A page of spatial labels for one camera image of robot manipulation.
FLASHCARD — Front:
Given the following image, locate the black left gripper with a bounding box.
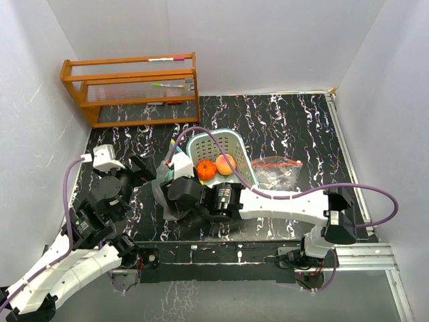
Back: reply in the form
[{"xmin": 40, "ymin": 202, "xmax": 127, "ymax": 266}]
[{"xmin": 95, "ymin": 152, "xmax": 156, "ymax": 219}]

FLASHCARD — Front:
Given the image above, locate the blue zipper clear bag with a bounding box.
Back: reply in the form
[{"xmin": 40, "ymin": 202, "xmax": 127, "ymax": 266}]
[{"xmin": 151, "ymin": 140, "xmax": 189, "ymax": 221}]

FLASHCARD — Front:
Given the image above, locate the red zipper clear bag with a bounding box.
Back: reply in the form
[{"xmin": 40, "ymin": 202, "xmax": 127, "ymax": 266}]
[{"xmin": 251, "ymin": 156, "xmax": 303, "ymax": 191}]

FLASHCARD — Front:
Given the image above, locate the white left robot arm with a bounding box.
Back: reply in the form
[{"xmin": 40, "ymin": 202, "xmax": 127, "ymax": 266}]
[{"xmin": 1, "ymin": 153, "xmax": 156, "ymax": 321}]

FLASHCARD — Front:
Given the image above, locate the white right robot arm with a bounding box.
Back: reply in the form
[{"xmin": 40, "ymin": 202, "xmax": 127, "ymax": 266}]
[{"xmin": 159, "ymin": 176, "xmax": 357, "ymax": 268}]

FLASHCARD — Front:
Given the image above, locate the orange pumpkin toy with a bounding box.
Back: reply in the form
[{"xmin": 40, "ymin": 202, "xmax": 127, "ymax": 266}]
[{"xmin": 196, "ymin": 160, "xmax": 217, "ymax": 181}]

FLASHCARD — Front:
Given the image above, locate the pink orange peach fruit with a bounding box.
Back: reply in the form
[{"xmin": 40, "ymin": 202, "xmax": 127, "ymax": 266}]
[{"xmin": 215, "ymin": 154, "xmax": 236, "ymax": 176}]

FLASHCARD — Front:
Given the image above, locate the wooden shelf rack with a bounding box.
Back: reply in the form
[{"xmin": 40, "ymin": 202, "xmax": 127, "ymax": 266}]
[{"xmin": 60, "ymin": 52, "xmax": 200, "ymax": 129}]

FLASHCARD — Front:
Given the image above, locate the green capped marker pen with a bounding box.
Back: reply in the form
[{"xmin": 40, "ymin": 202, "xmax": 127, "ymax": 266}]
[{"xmin": 151, "ymin": 83, "xmax": 185, "ymax": 89}]

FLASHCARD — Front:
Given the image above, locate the pink white marker pen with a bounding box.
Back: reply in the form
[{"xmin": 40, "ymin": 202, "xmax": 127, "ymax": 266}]
[{"xmin": 147, "ymin": 57, "xmax": 185, "ymax": 62}]

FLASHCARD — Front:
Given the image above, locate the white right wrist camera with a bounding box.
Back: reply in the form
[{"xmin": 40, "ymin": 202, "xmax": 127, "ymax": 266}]
[{"xmin": 168, "ymin": 152, "xmax": 194, "ymax": 180}]

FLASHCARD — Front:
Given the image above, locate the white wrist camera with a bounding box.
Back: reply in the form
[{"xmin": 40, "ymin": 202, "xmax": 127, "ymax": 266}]
[
  {"xmin": 168, "ymin": 152, "xmax": 194, "ymax": 180},
  {"xmin": 80, "ymin": 144, "xmax": 125, "ymax": 172}
]

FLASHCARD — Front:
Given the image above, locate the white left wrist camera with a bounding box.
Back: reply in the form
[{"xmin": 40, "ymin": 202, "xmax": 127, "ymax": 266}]
[{"xmin": 80, "ymin": 144, "xmax": 125, "ymax": 172}]

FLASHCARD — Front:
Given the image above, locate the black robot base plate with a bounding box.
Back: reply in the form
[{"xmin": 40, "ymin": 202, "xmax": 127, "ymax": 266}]
[{"xmin": 70, "ymin": 239, "xmax": 340, "ymax": 285}]

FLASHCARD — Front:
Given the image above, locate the aluminium frame rail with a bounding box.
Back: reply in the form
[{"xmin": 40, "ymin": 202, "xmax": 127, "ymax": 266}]
[{"xmin": 325, "ymin": 89, "xmax": 414, "ymax": 321}]

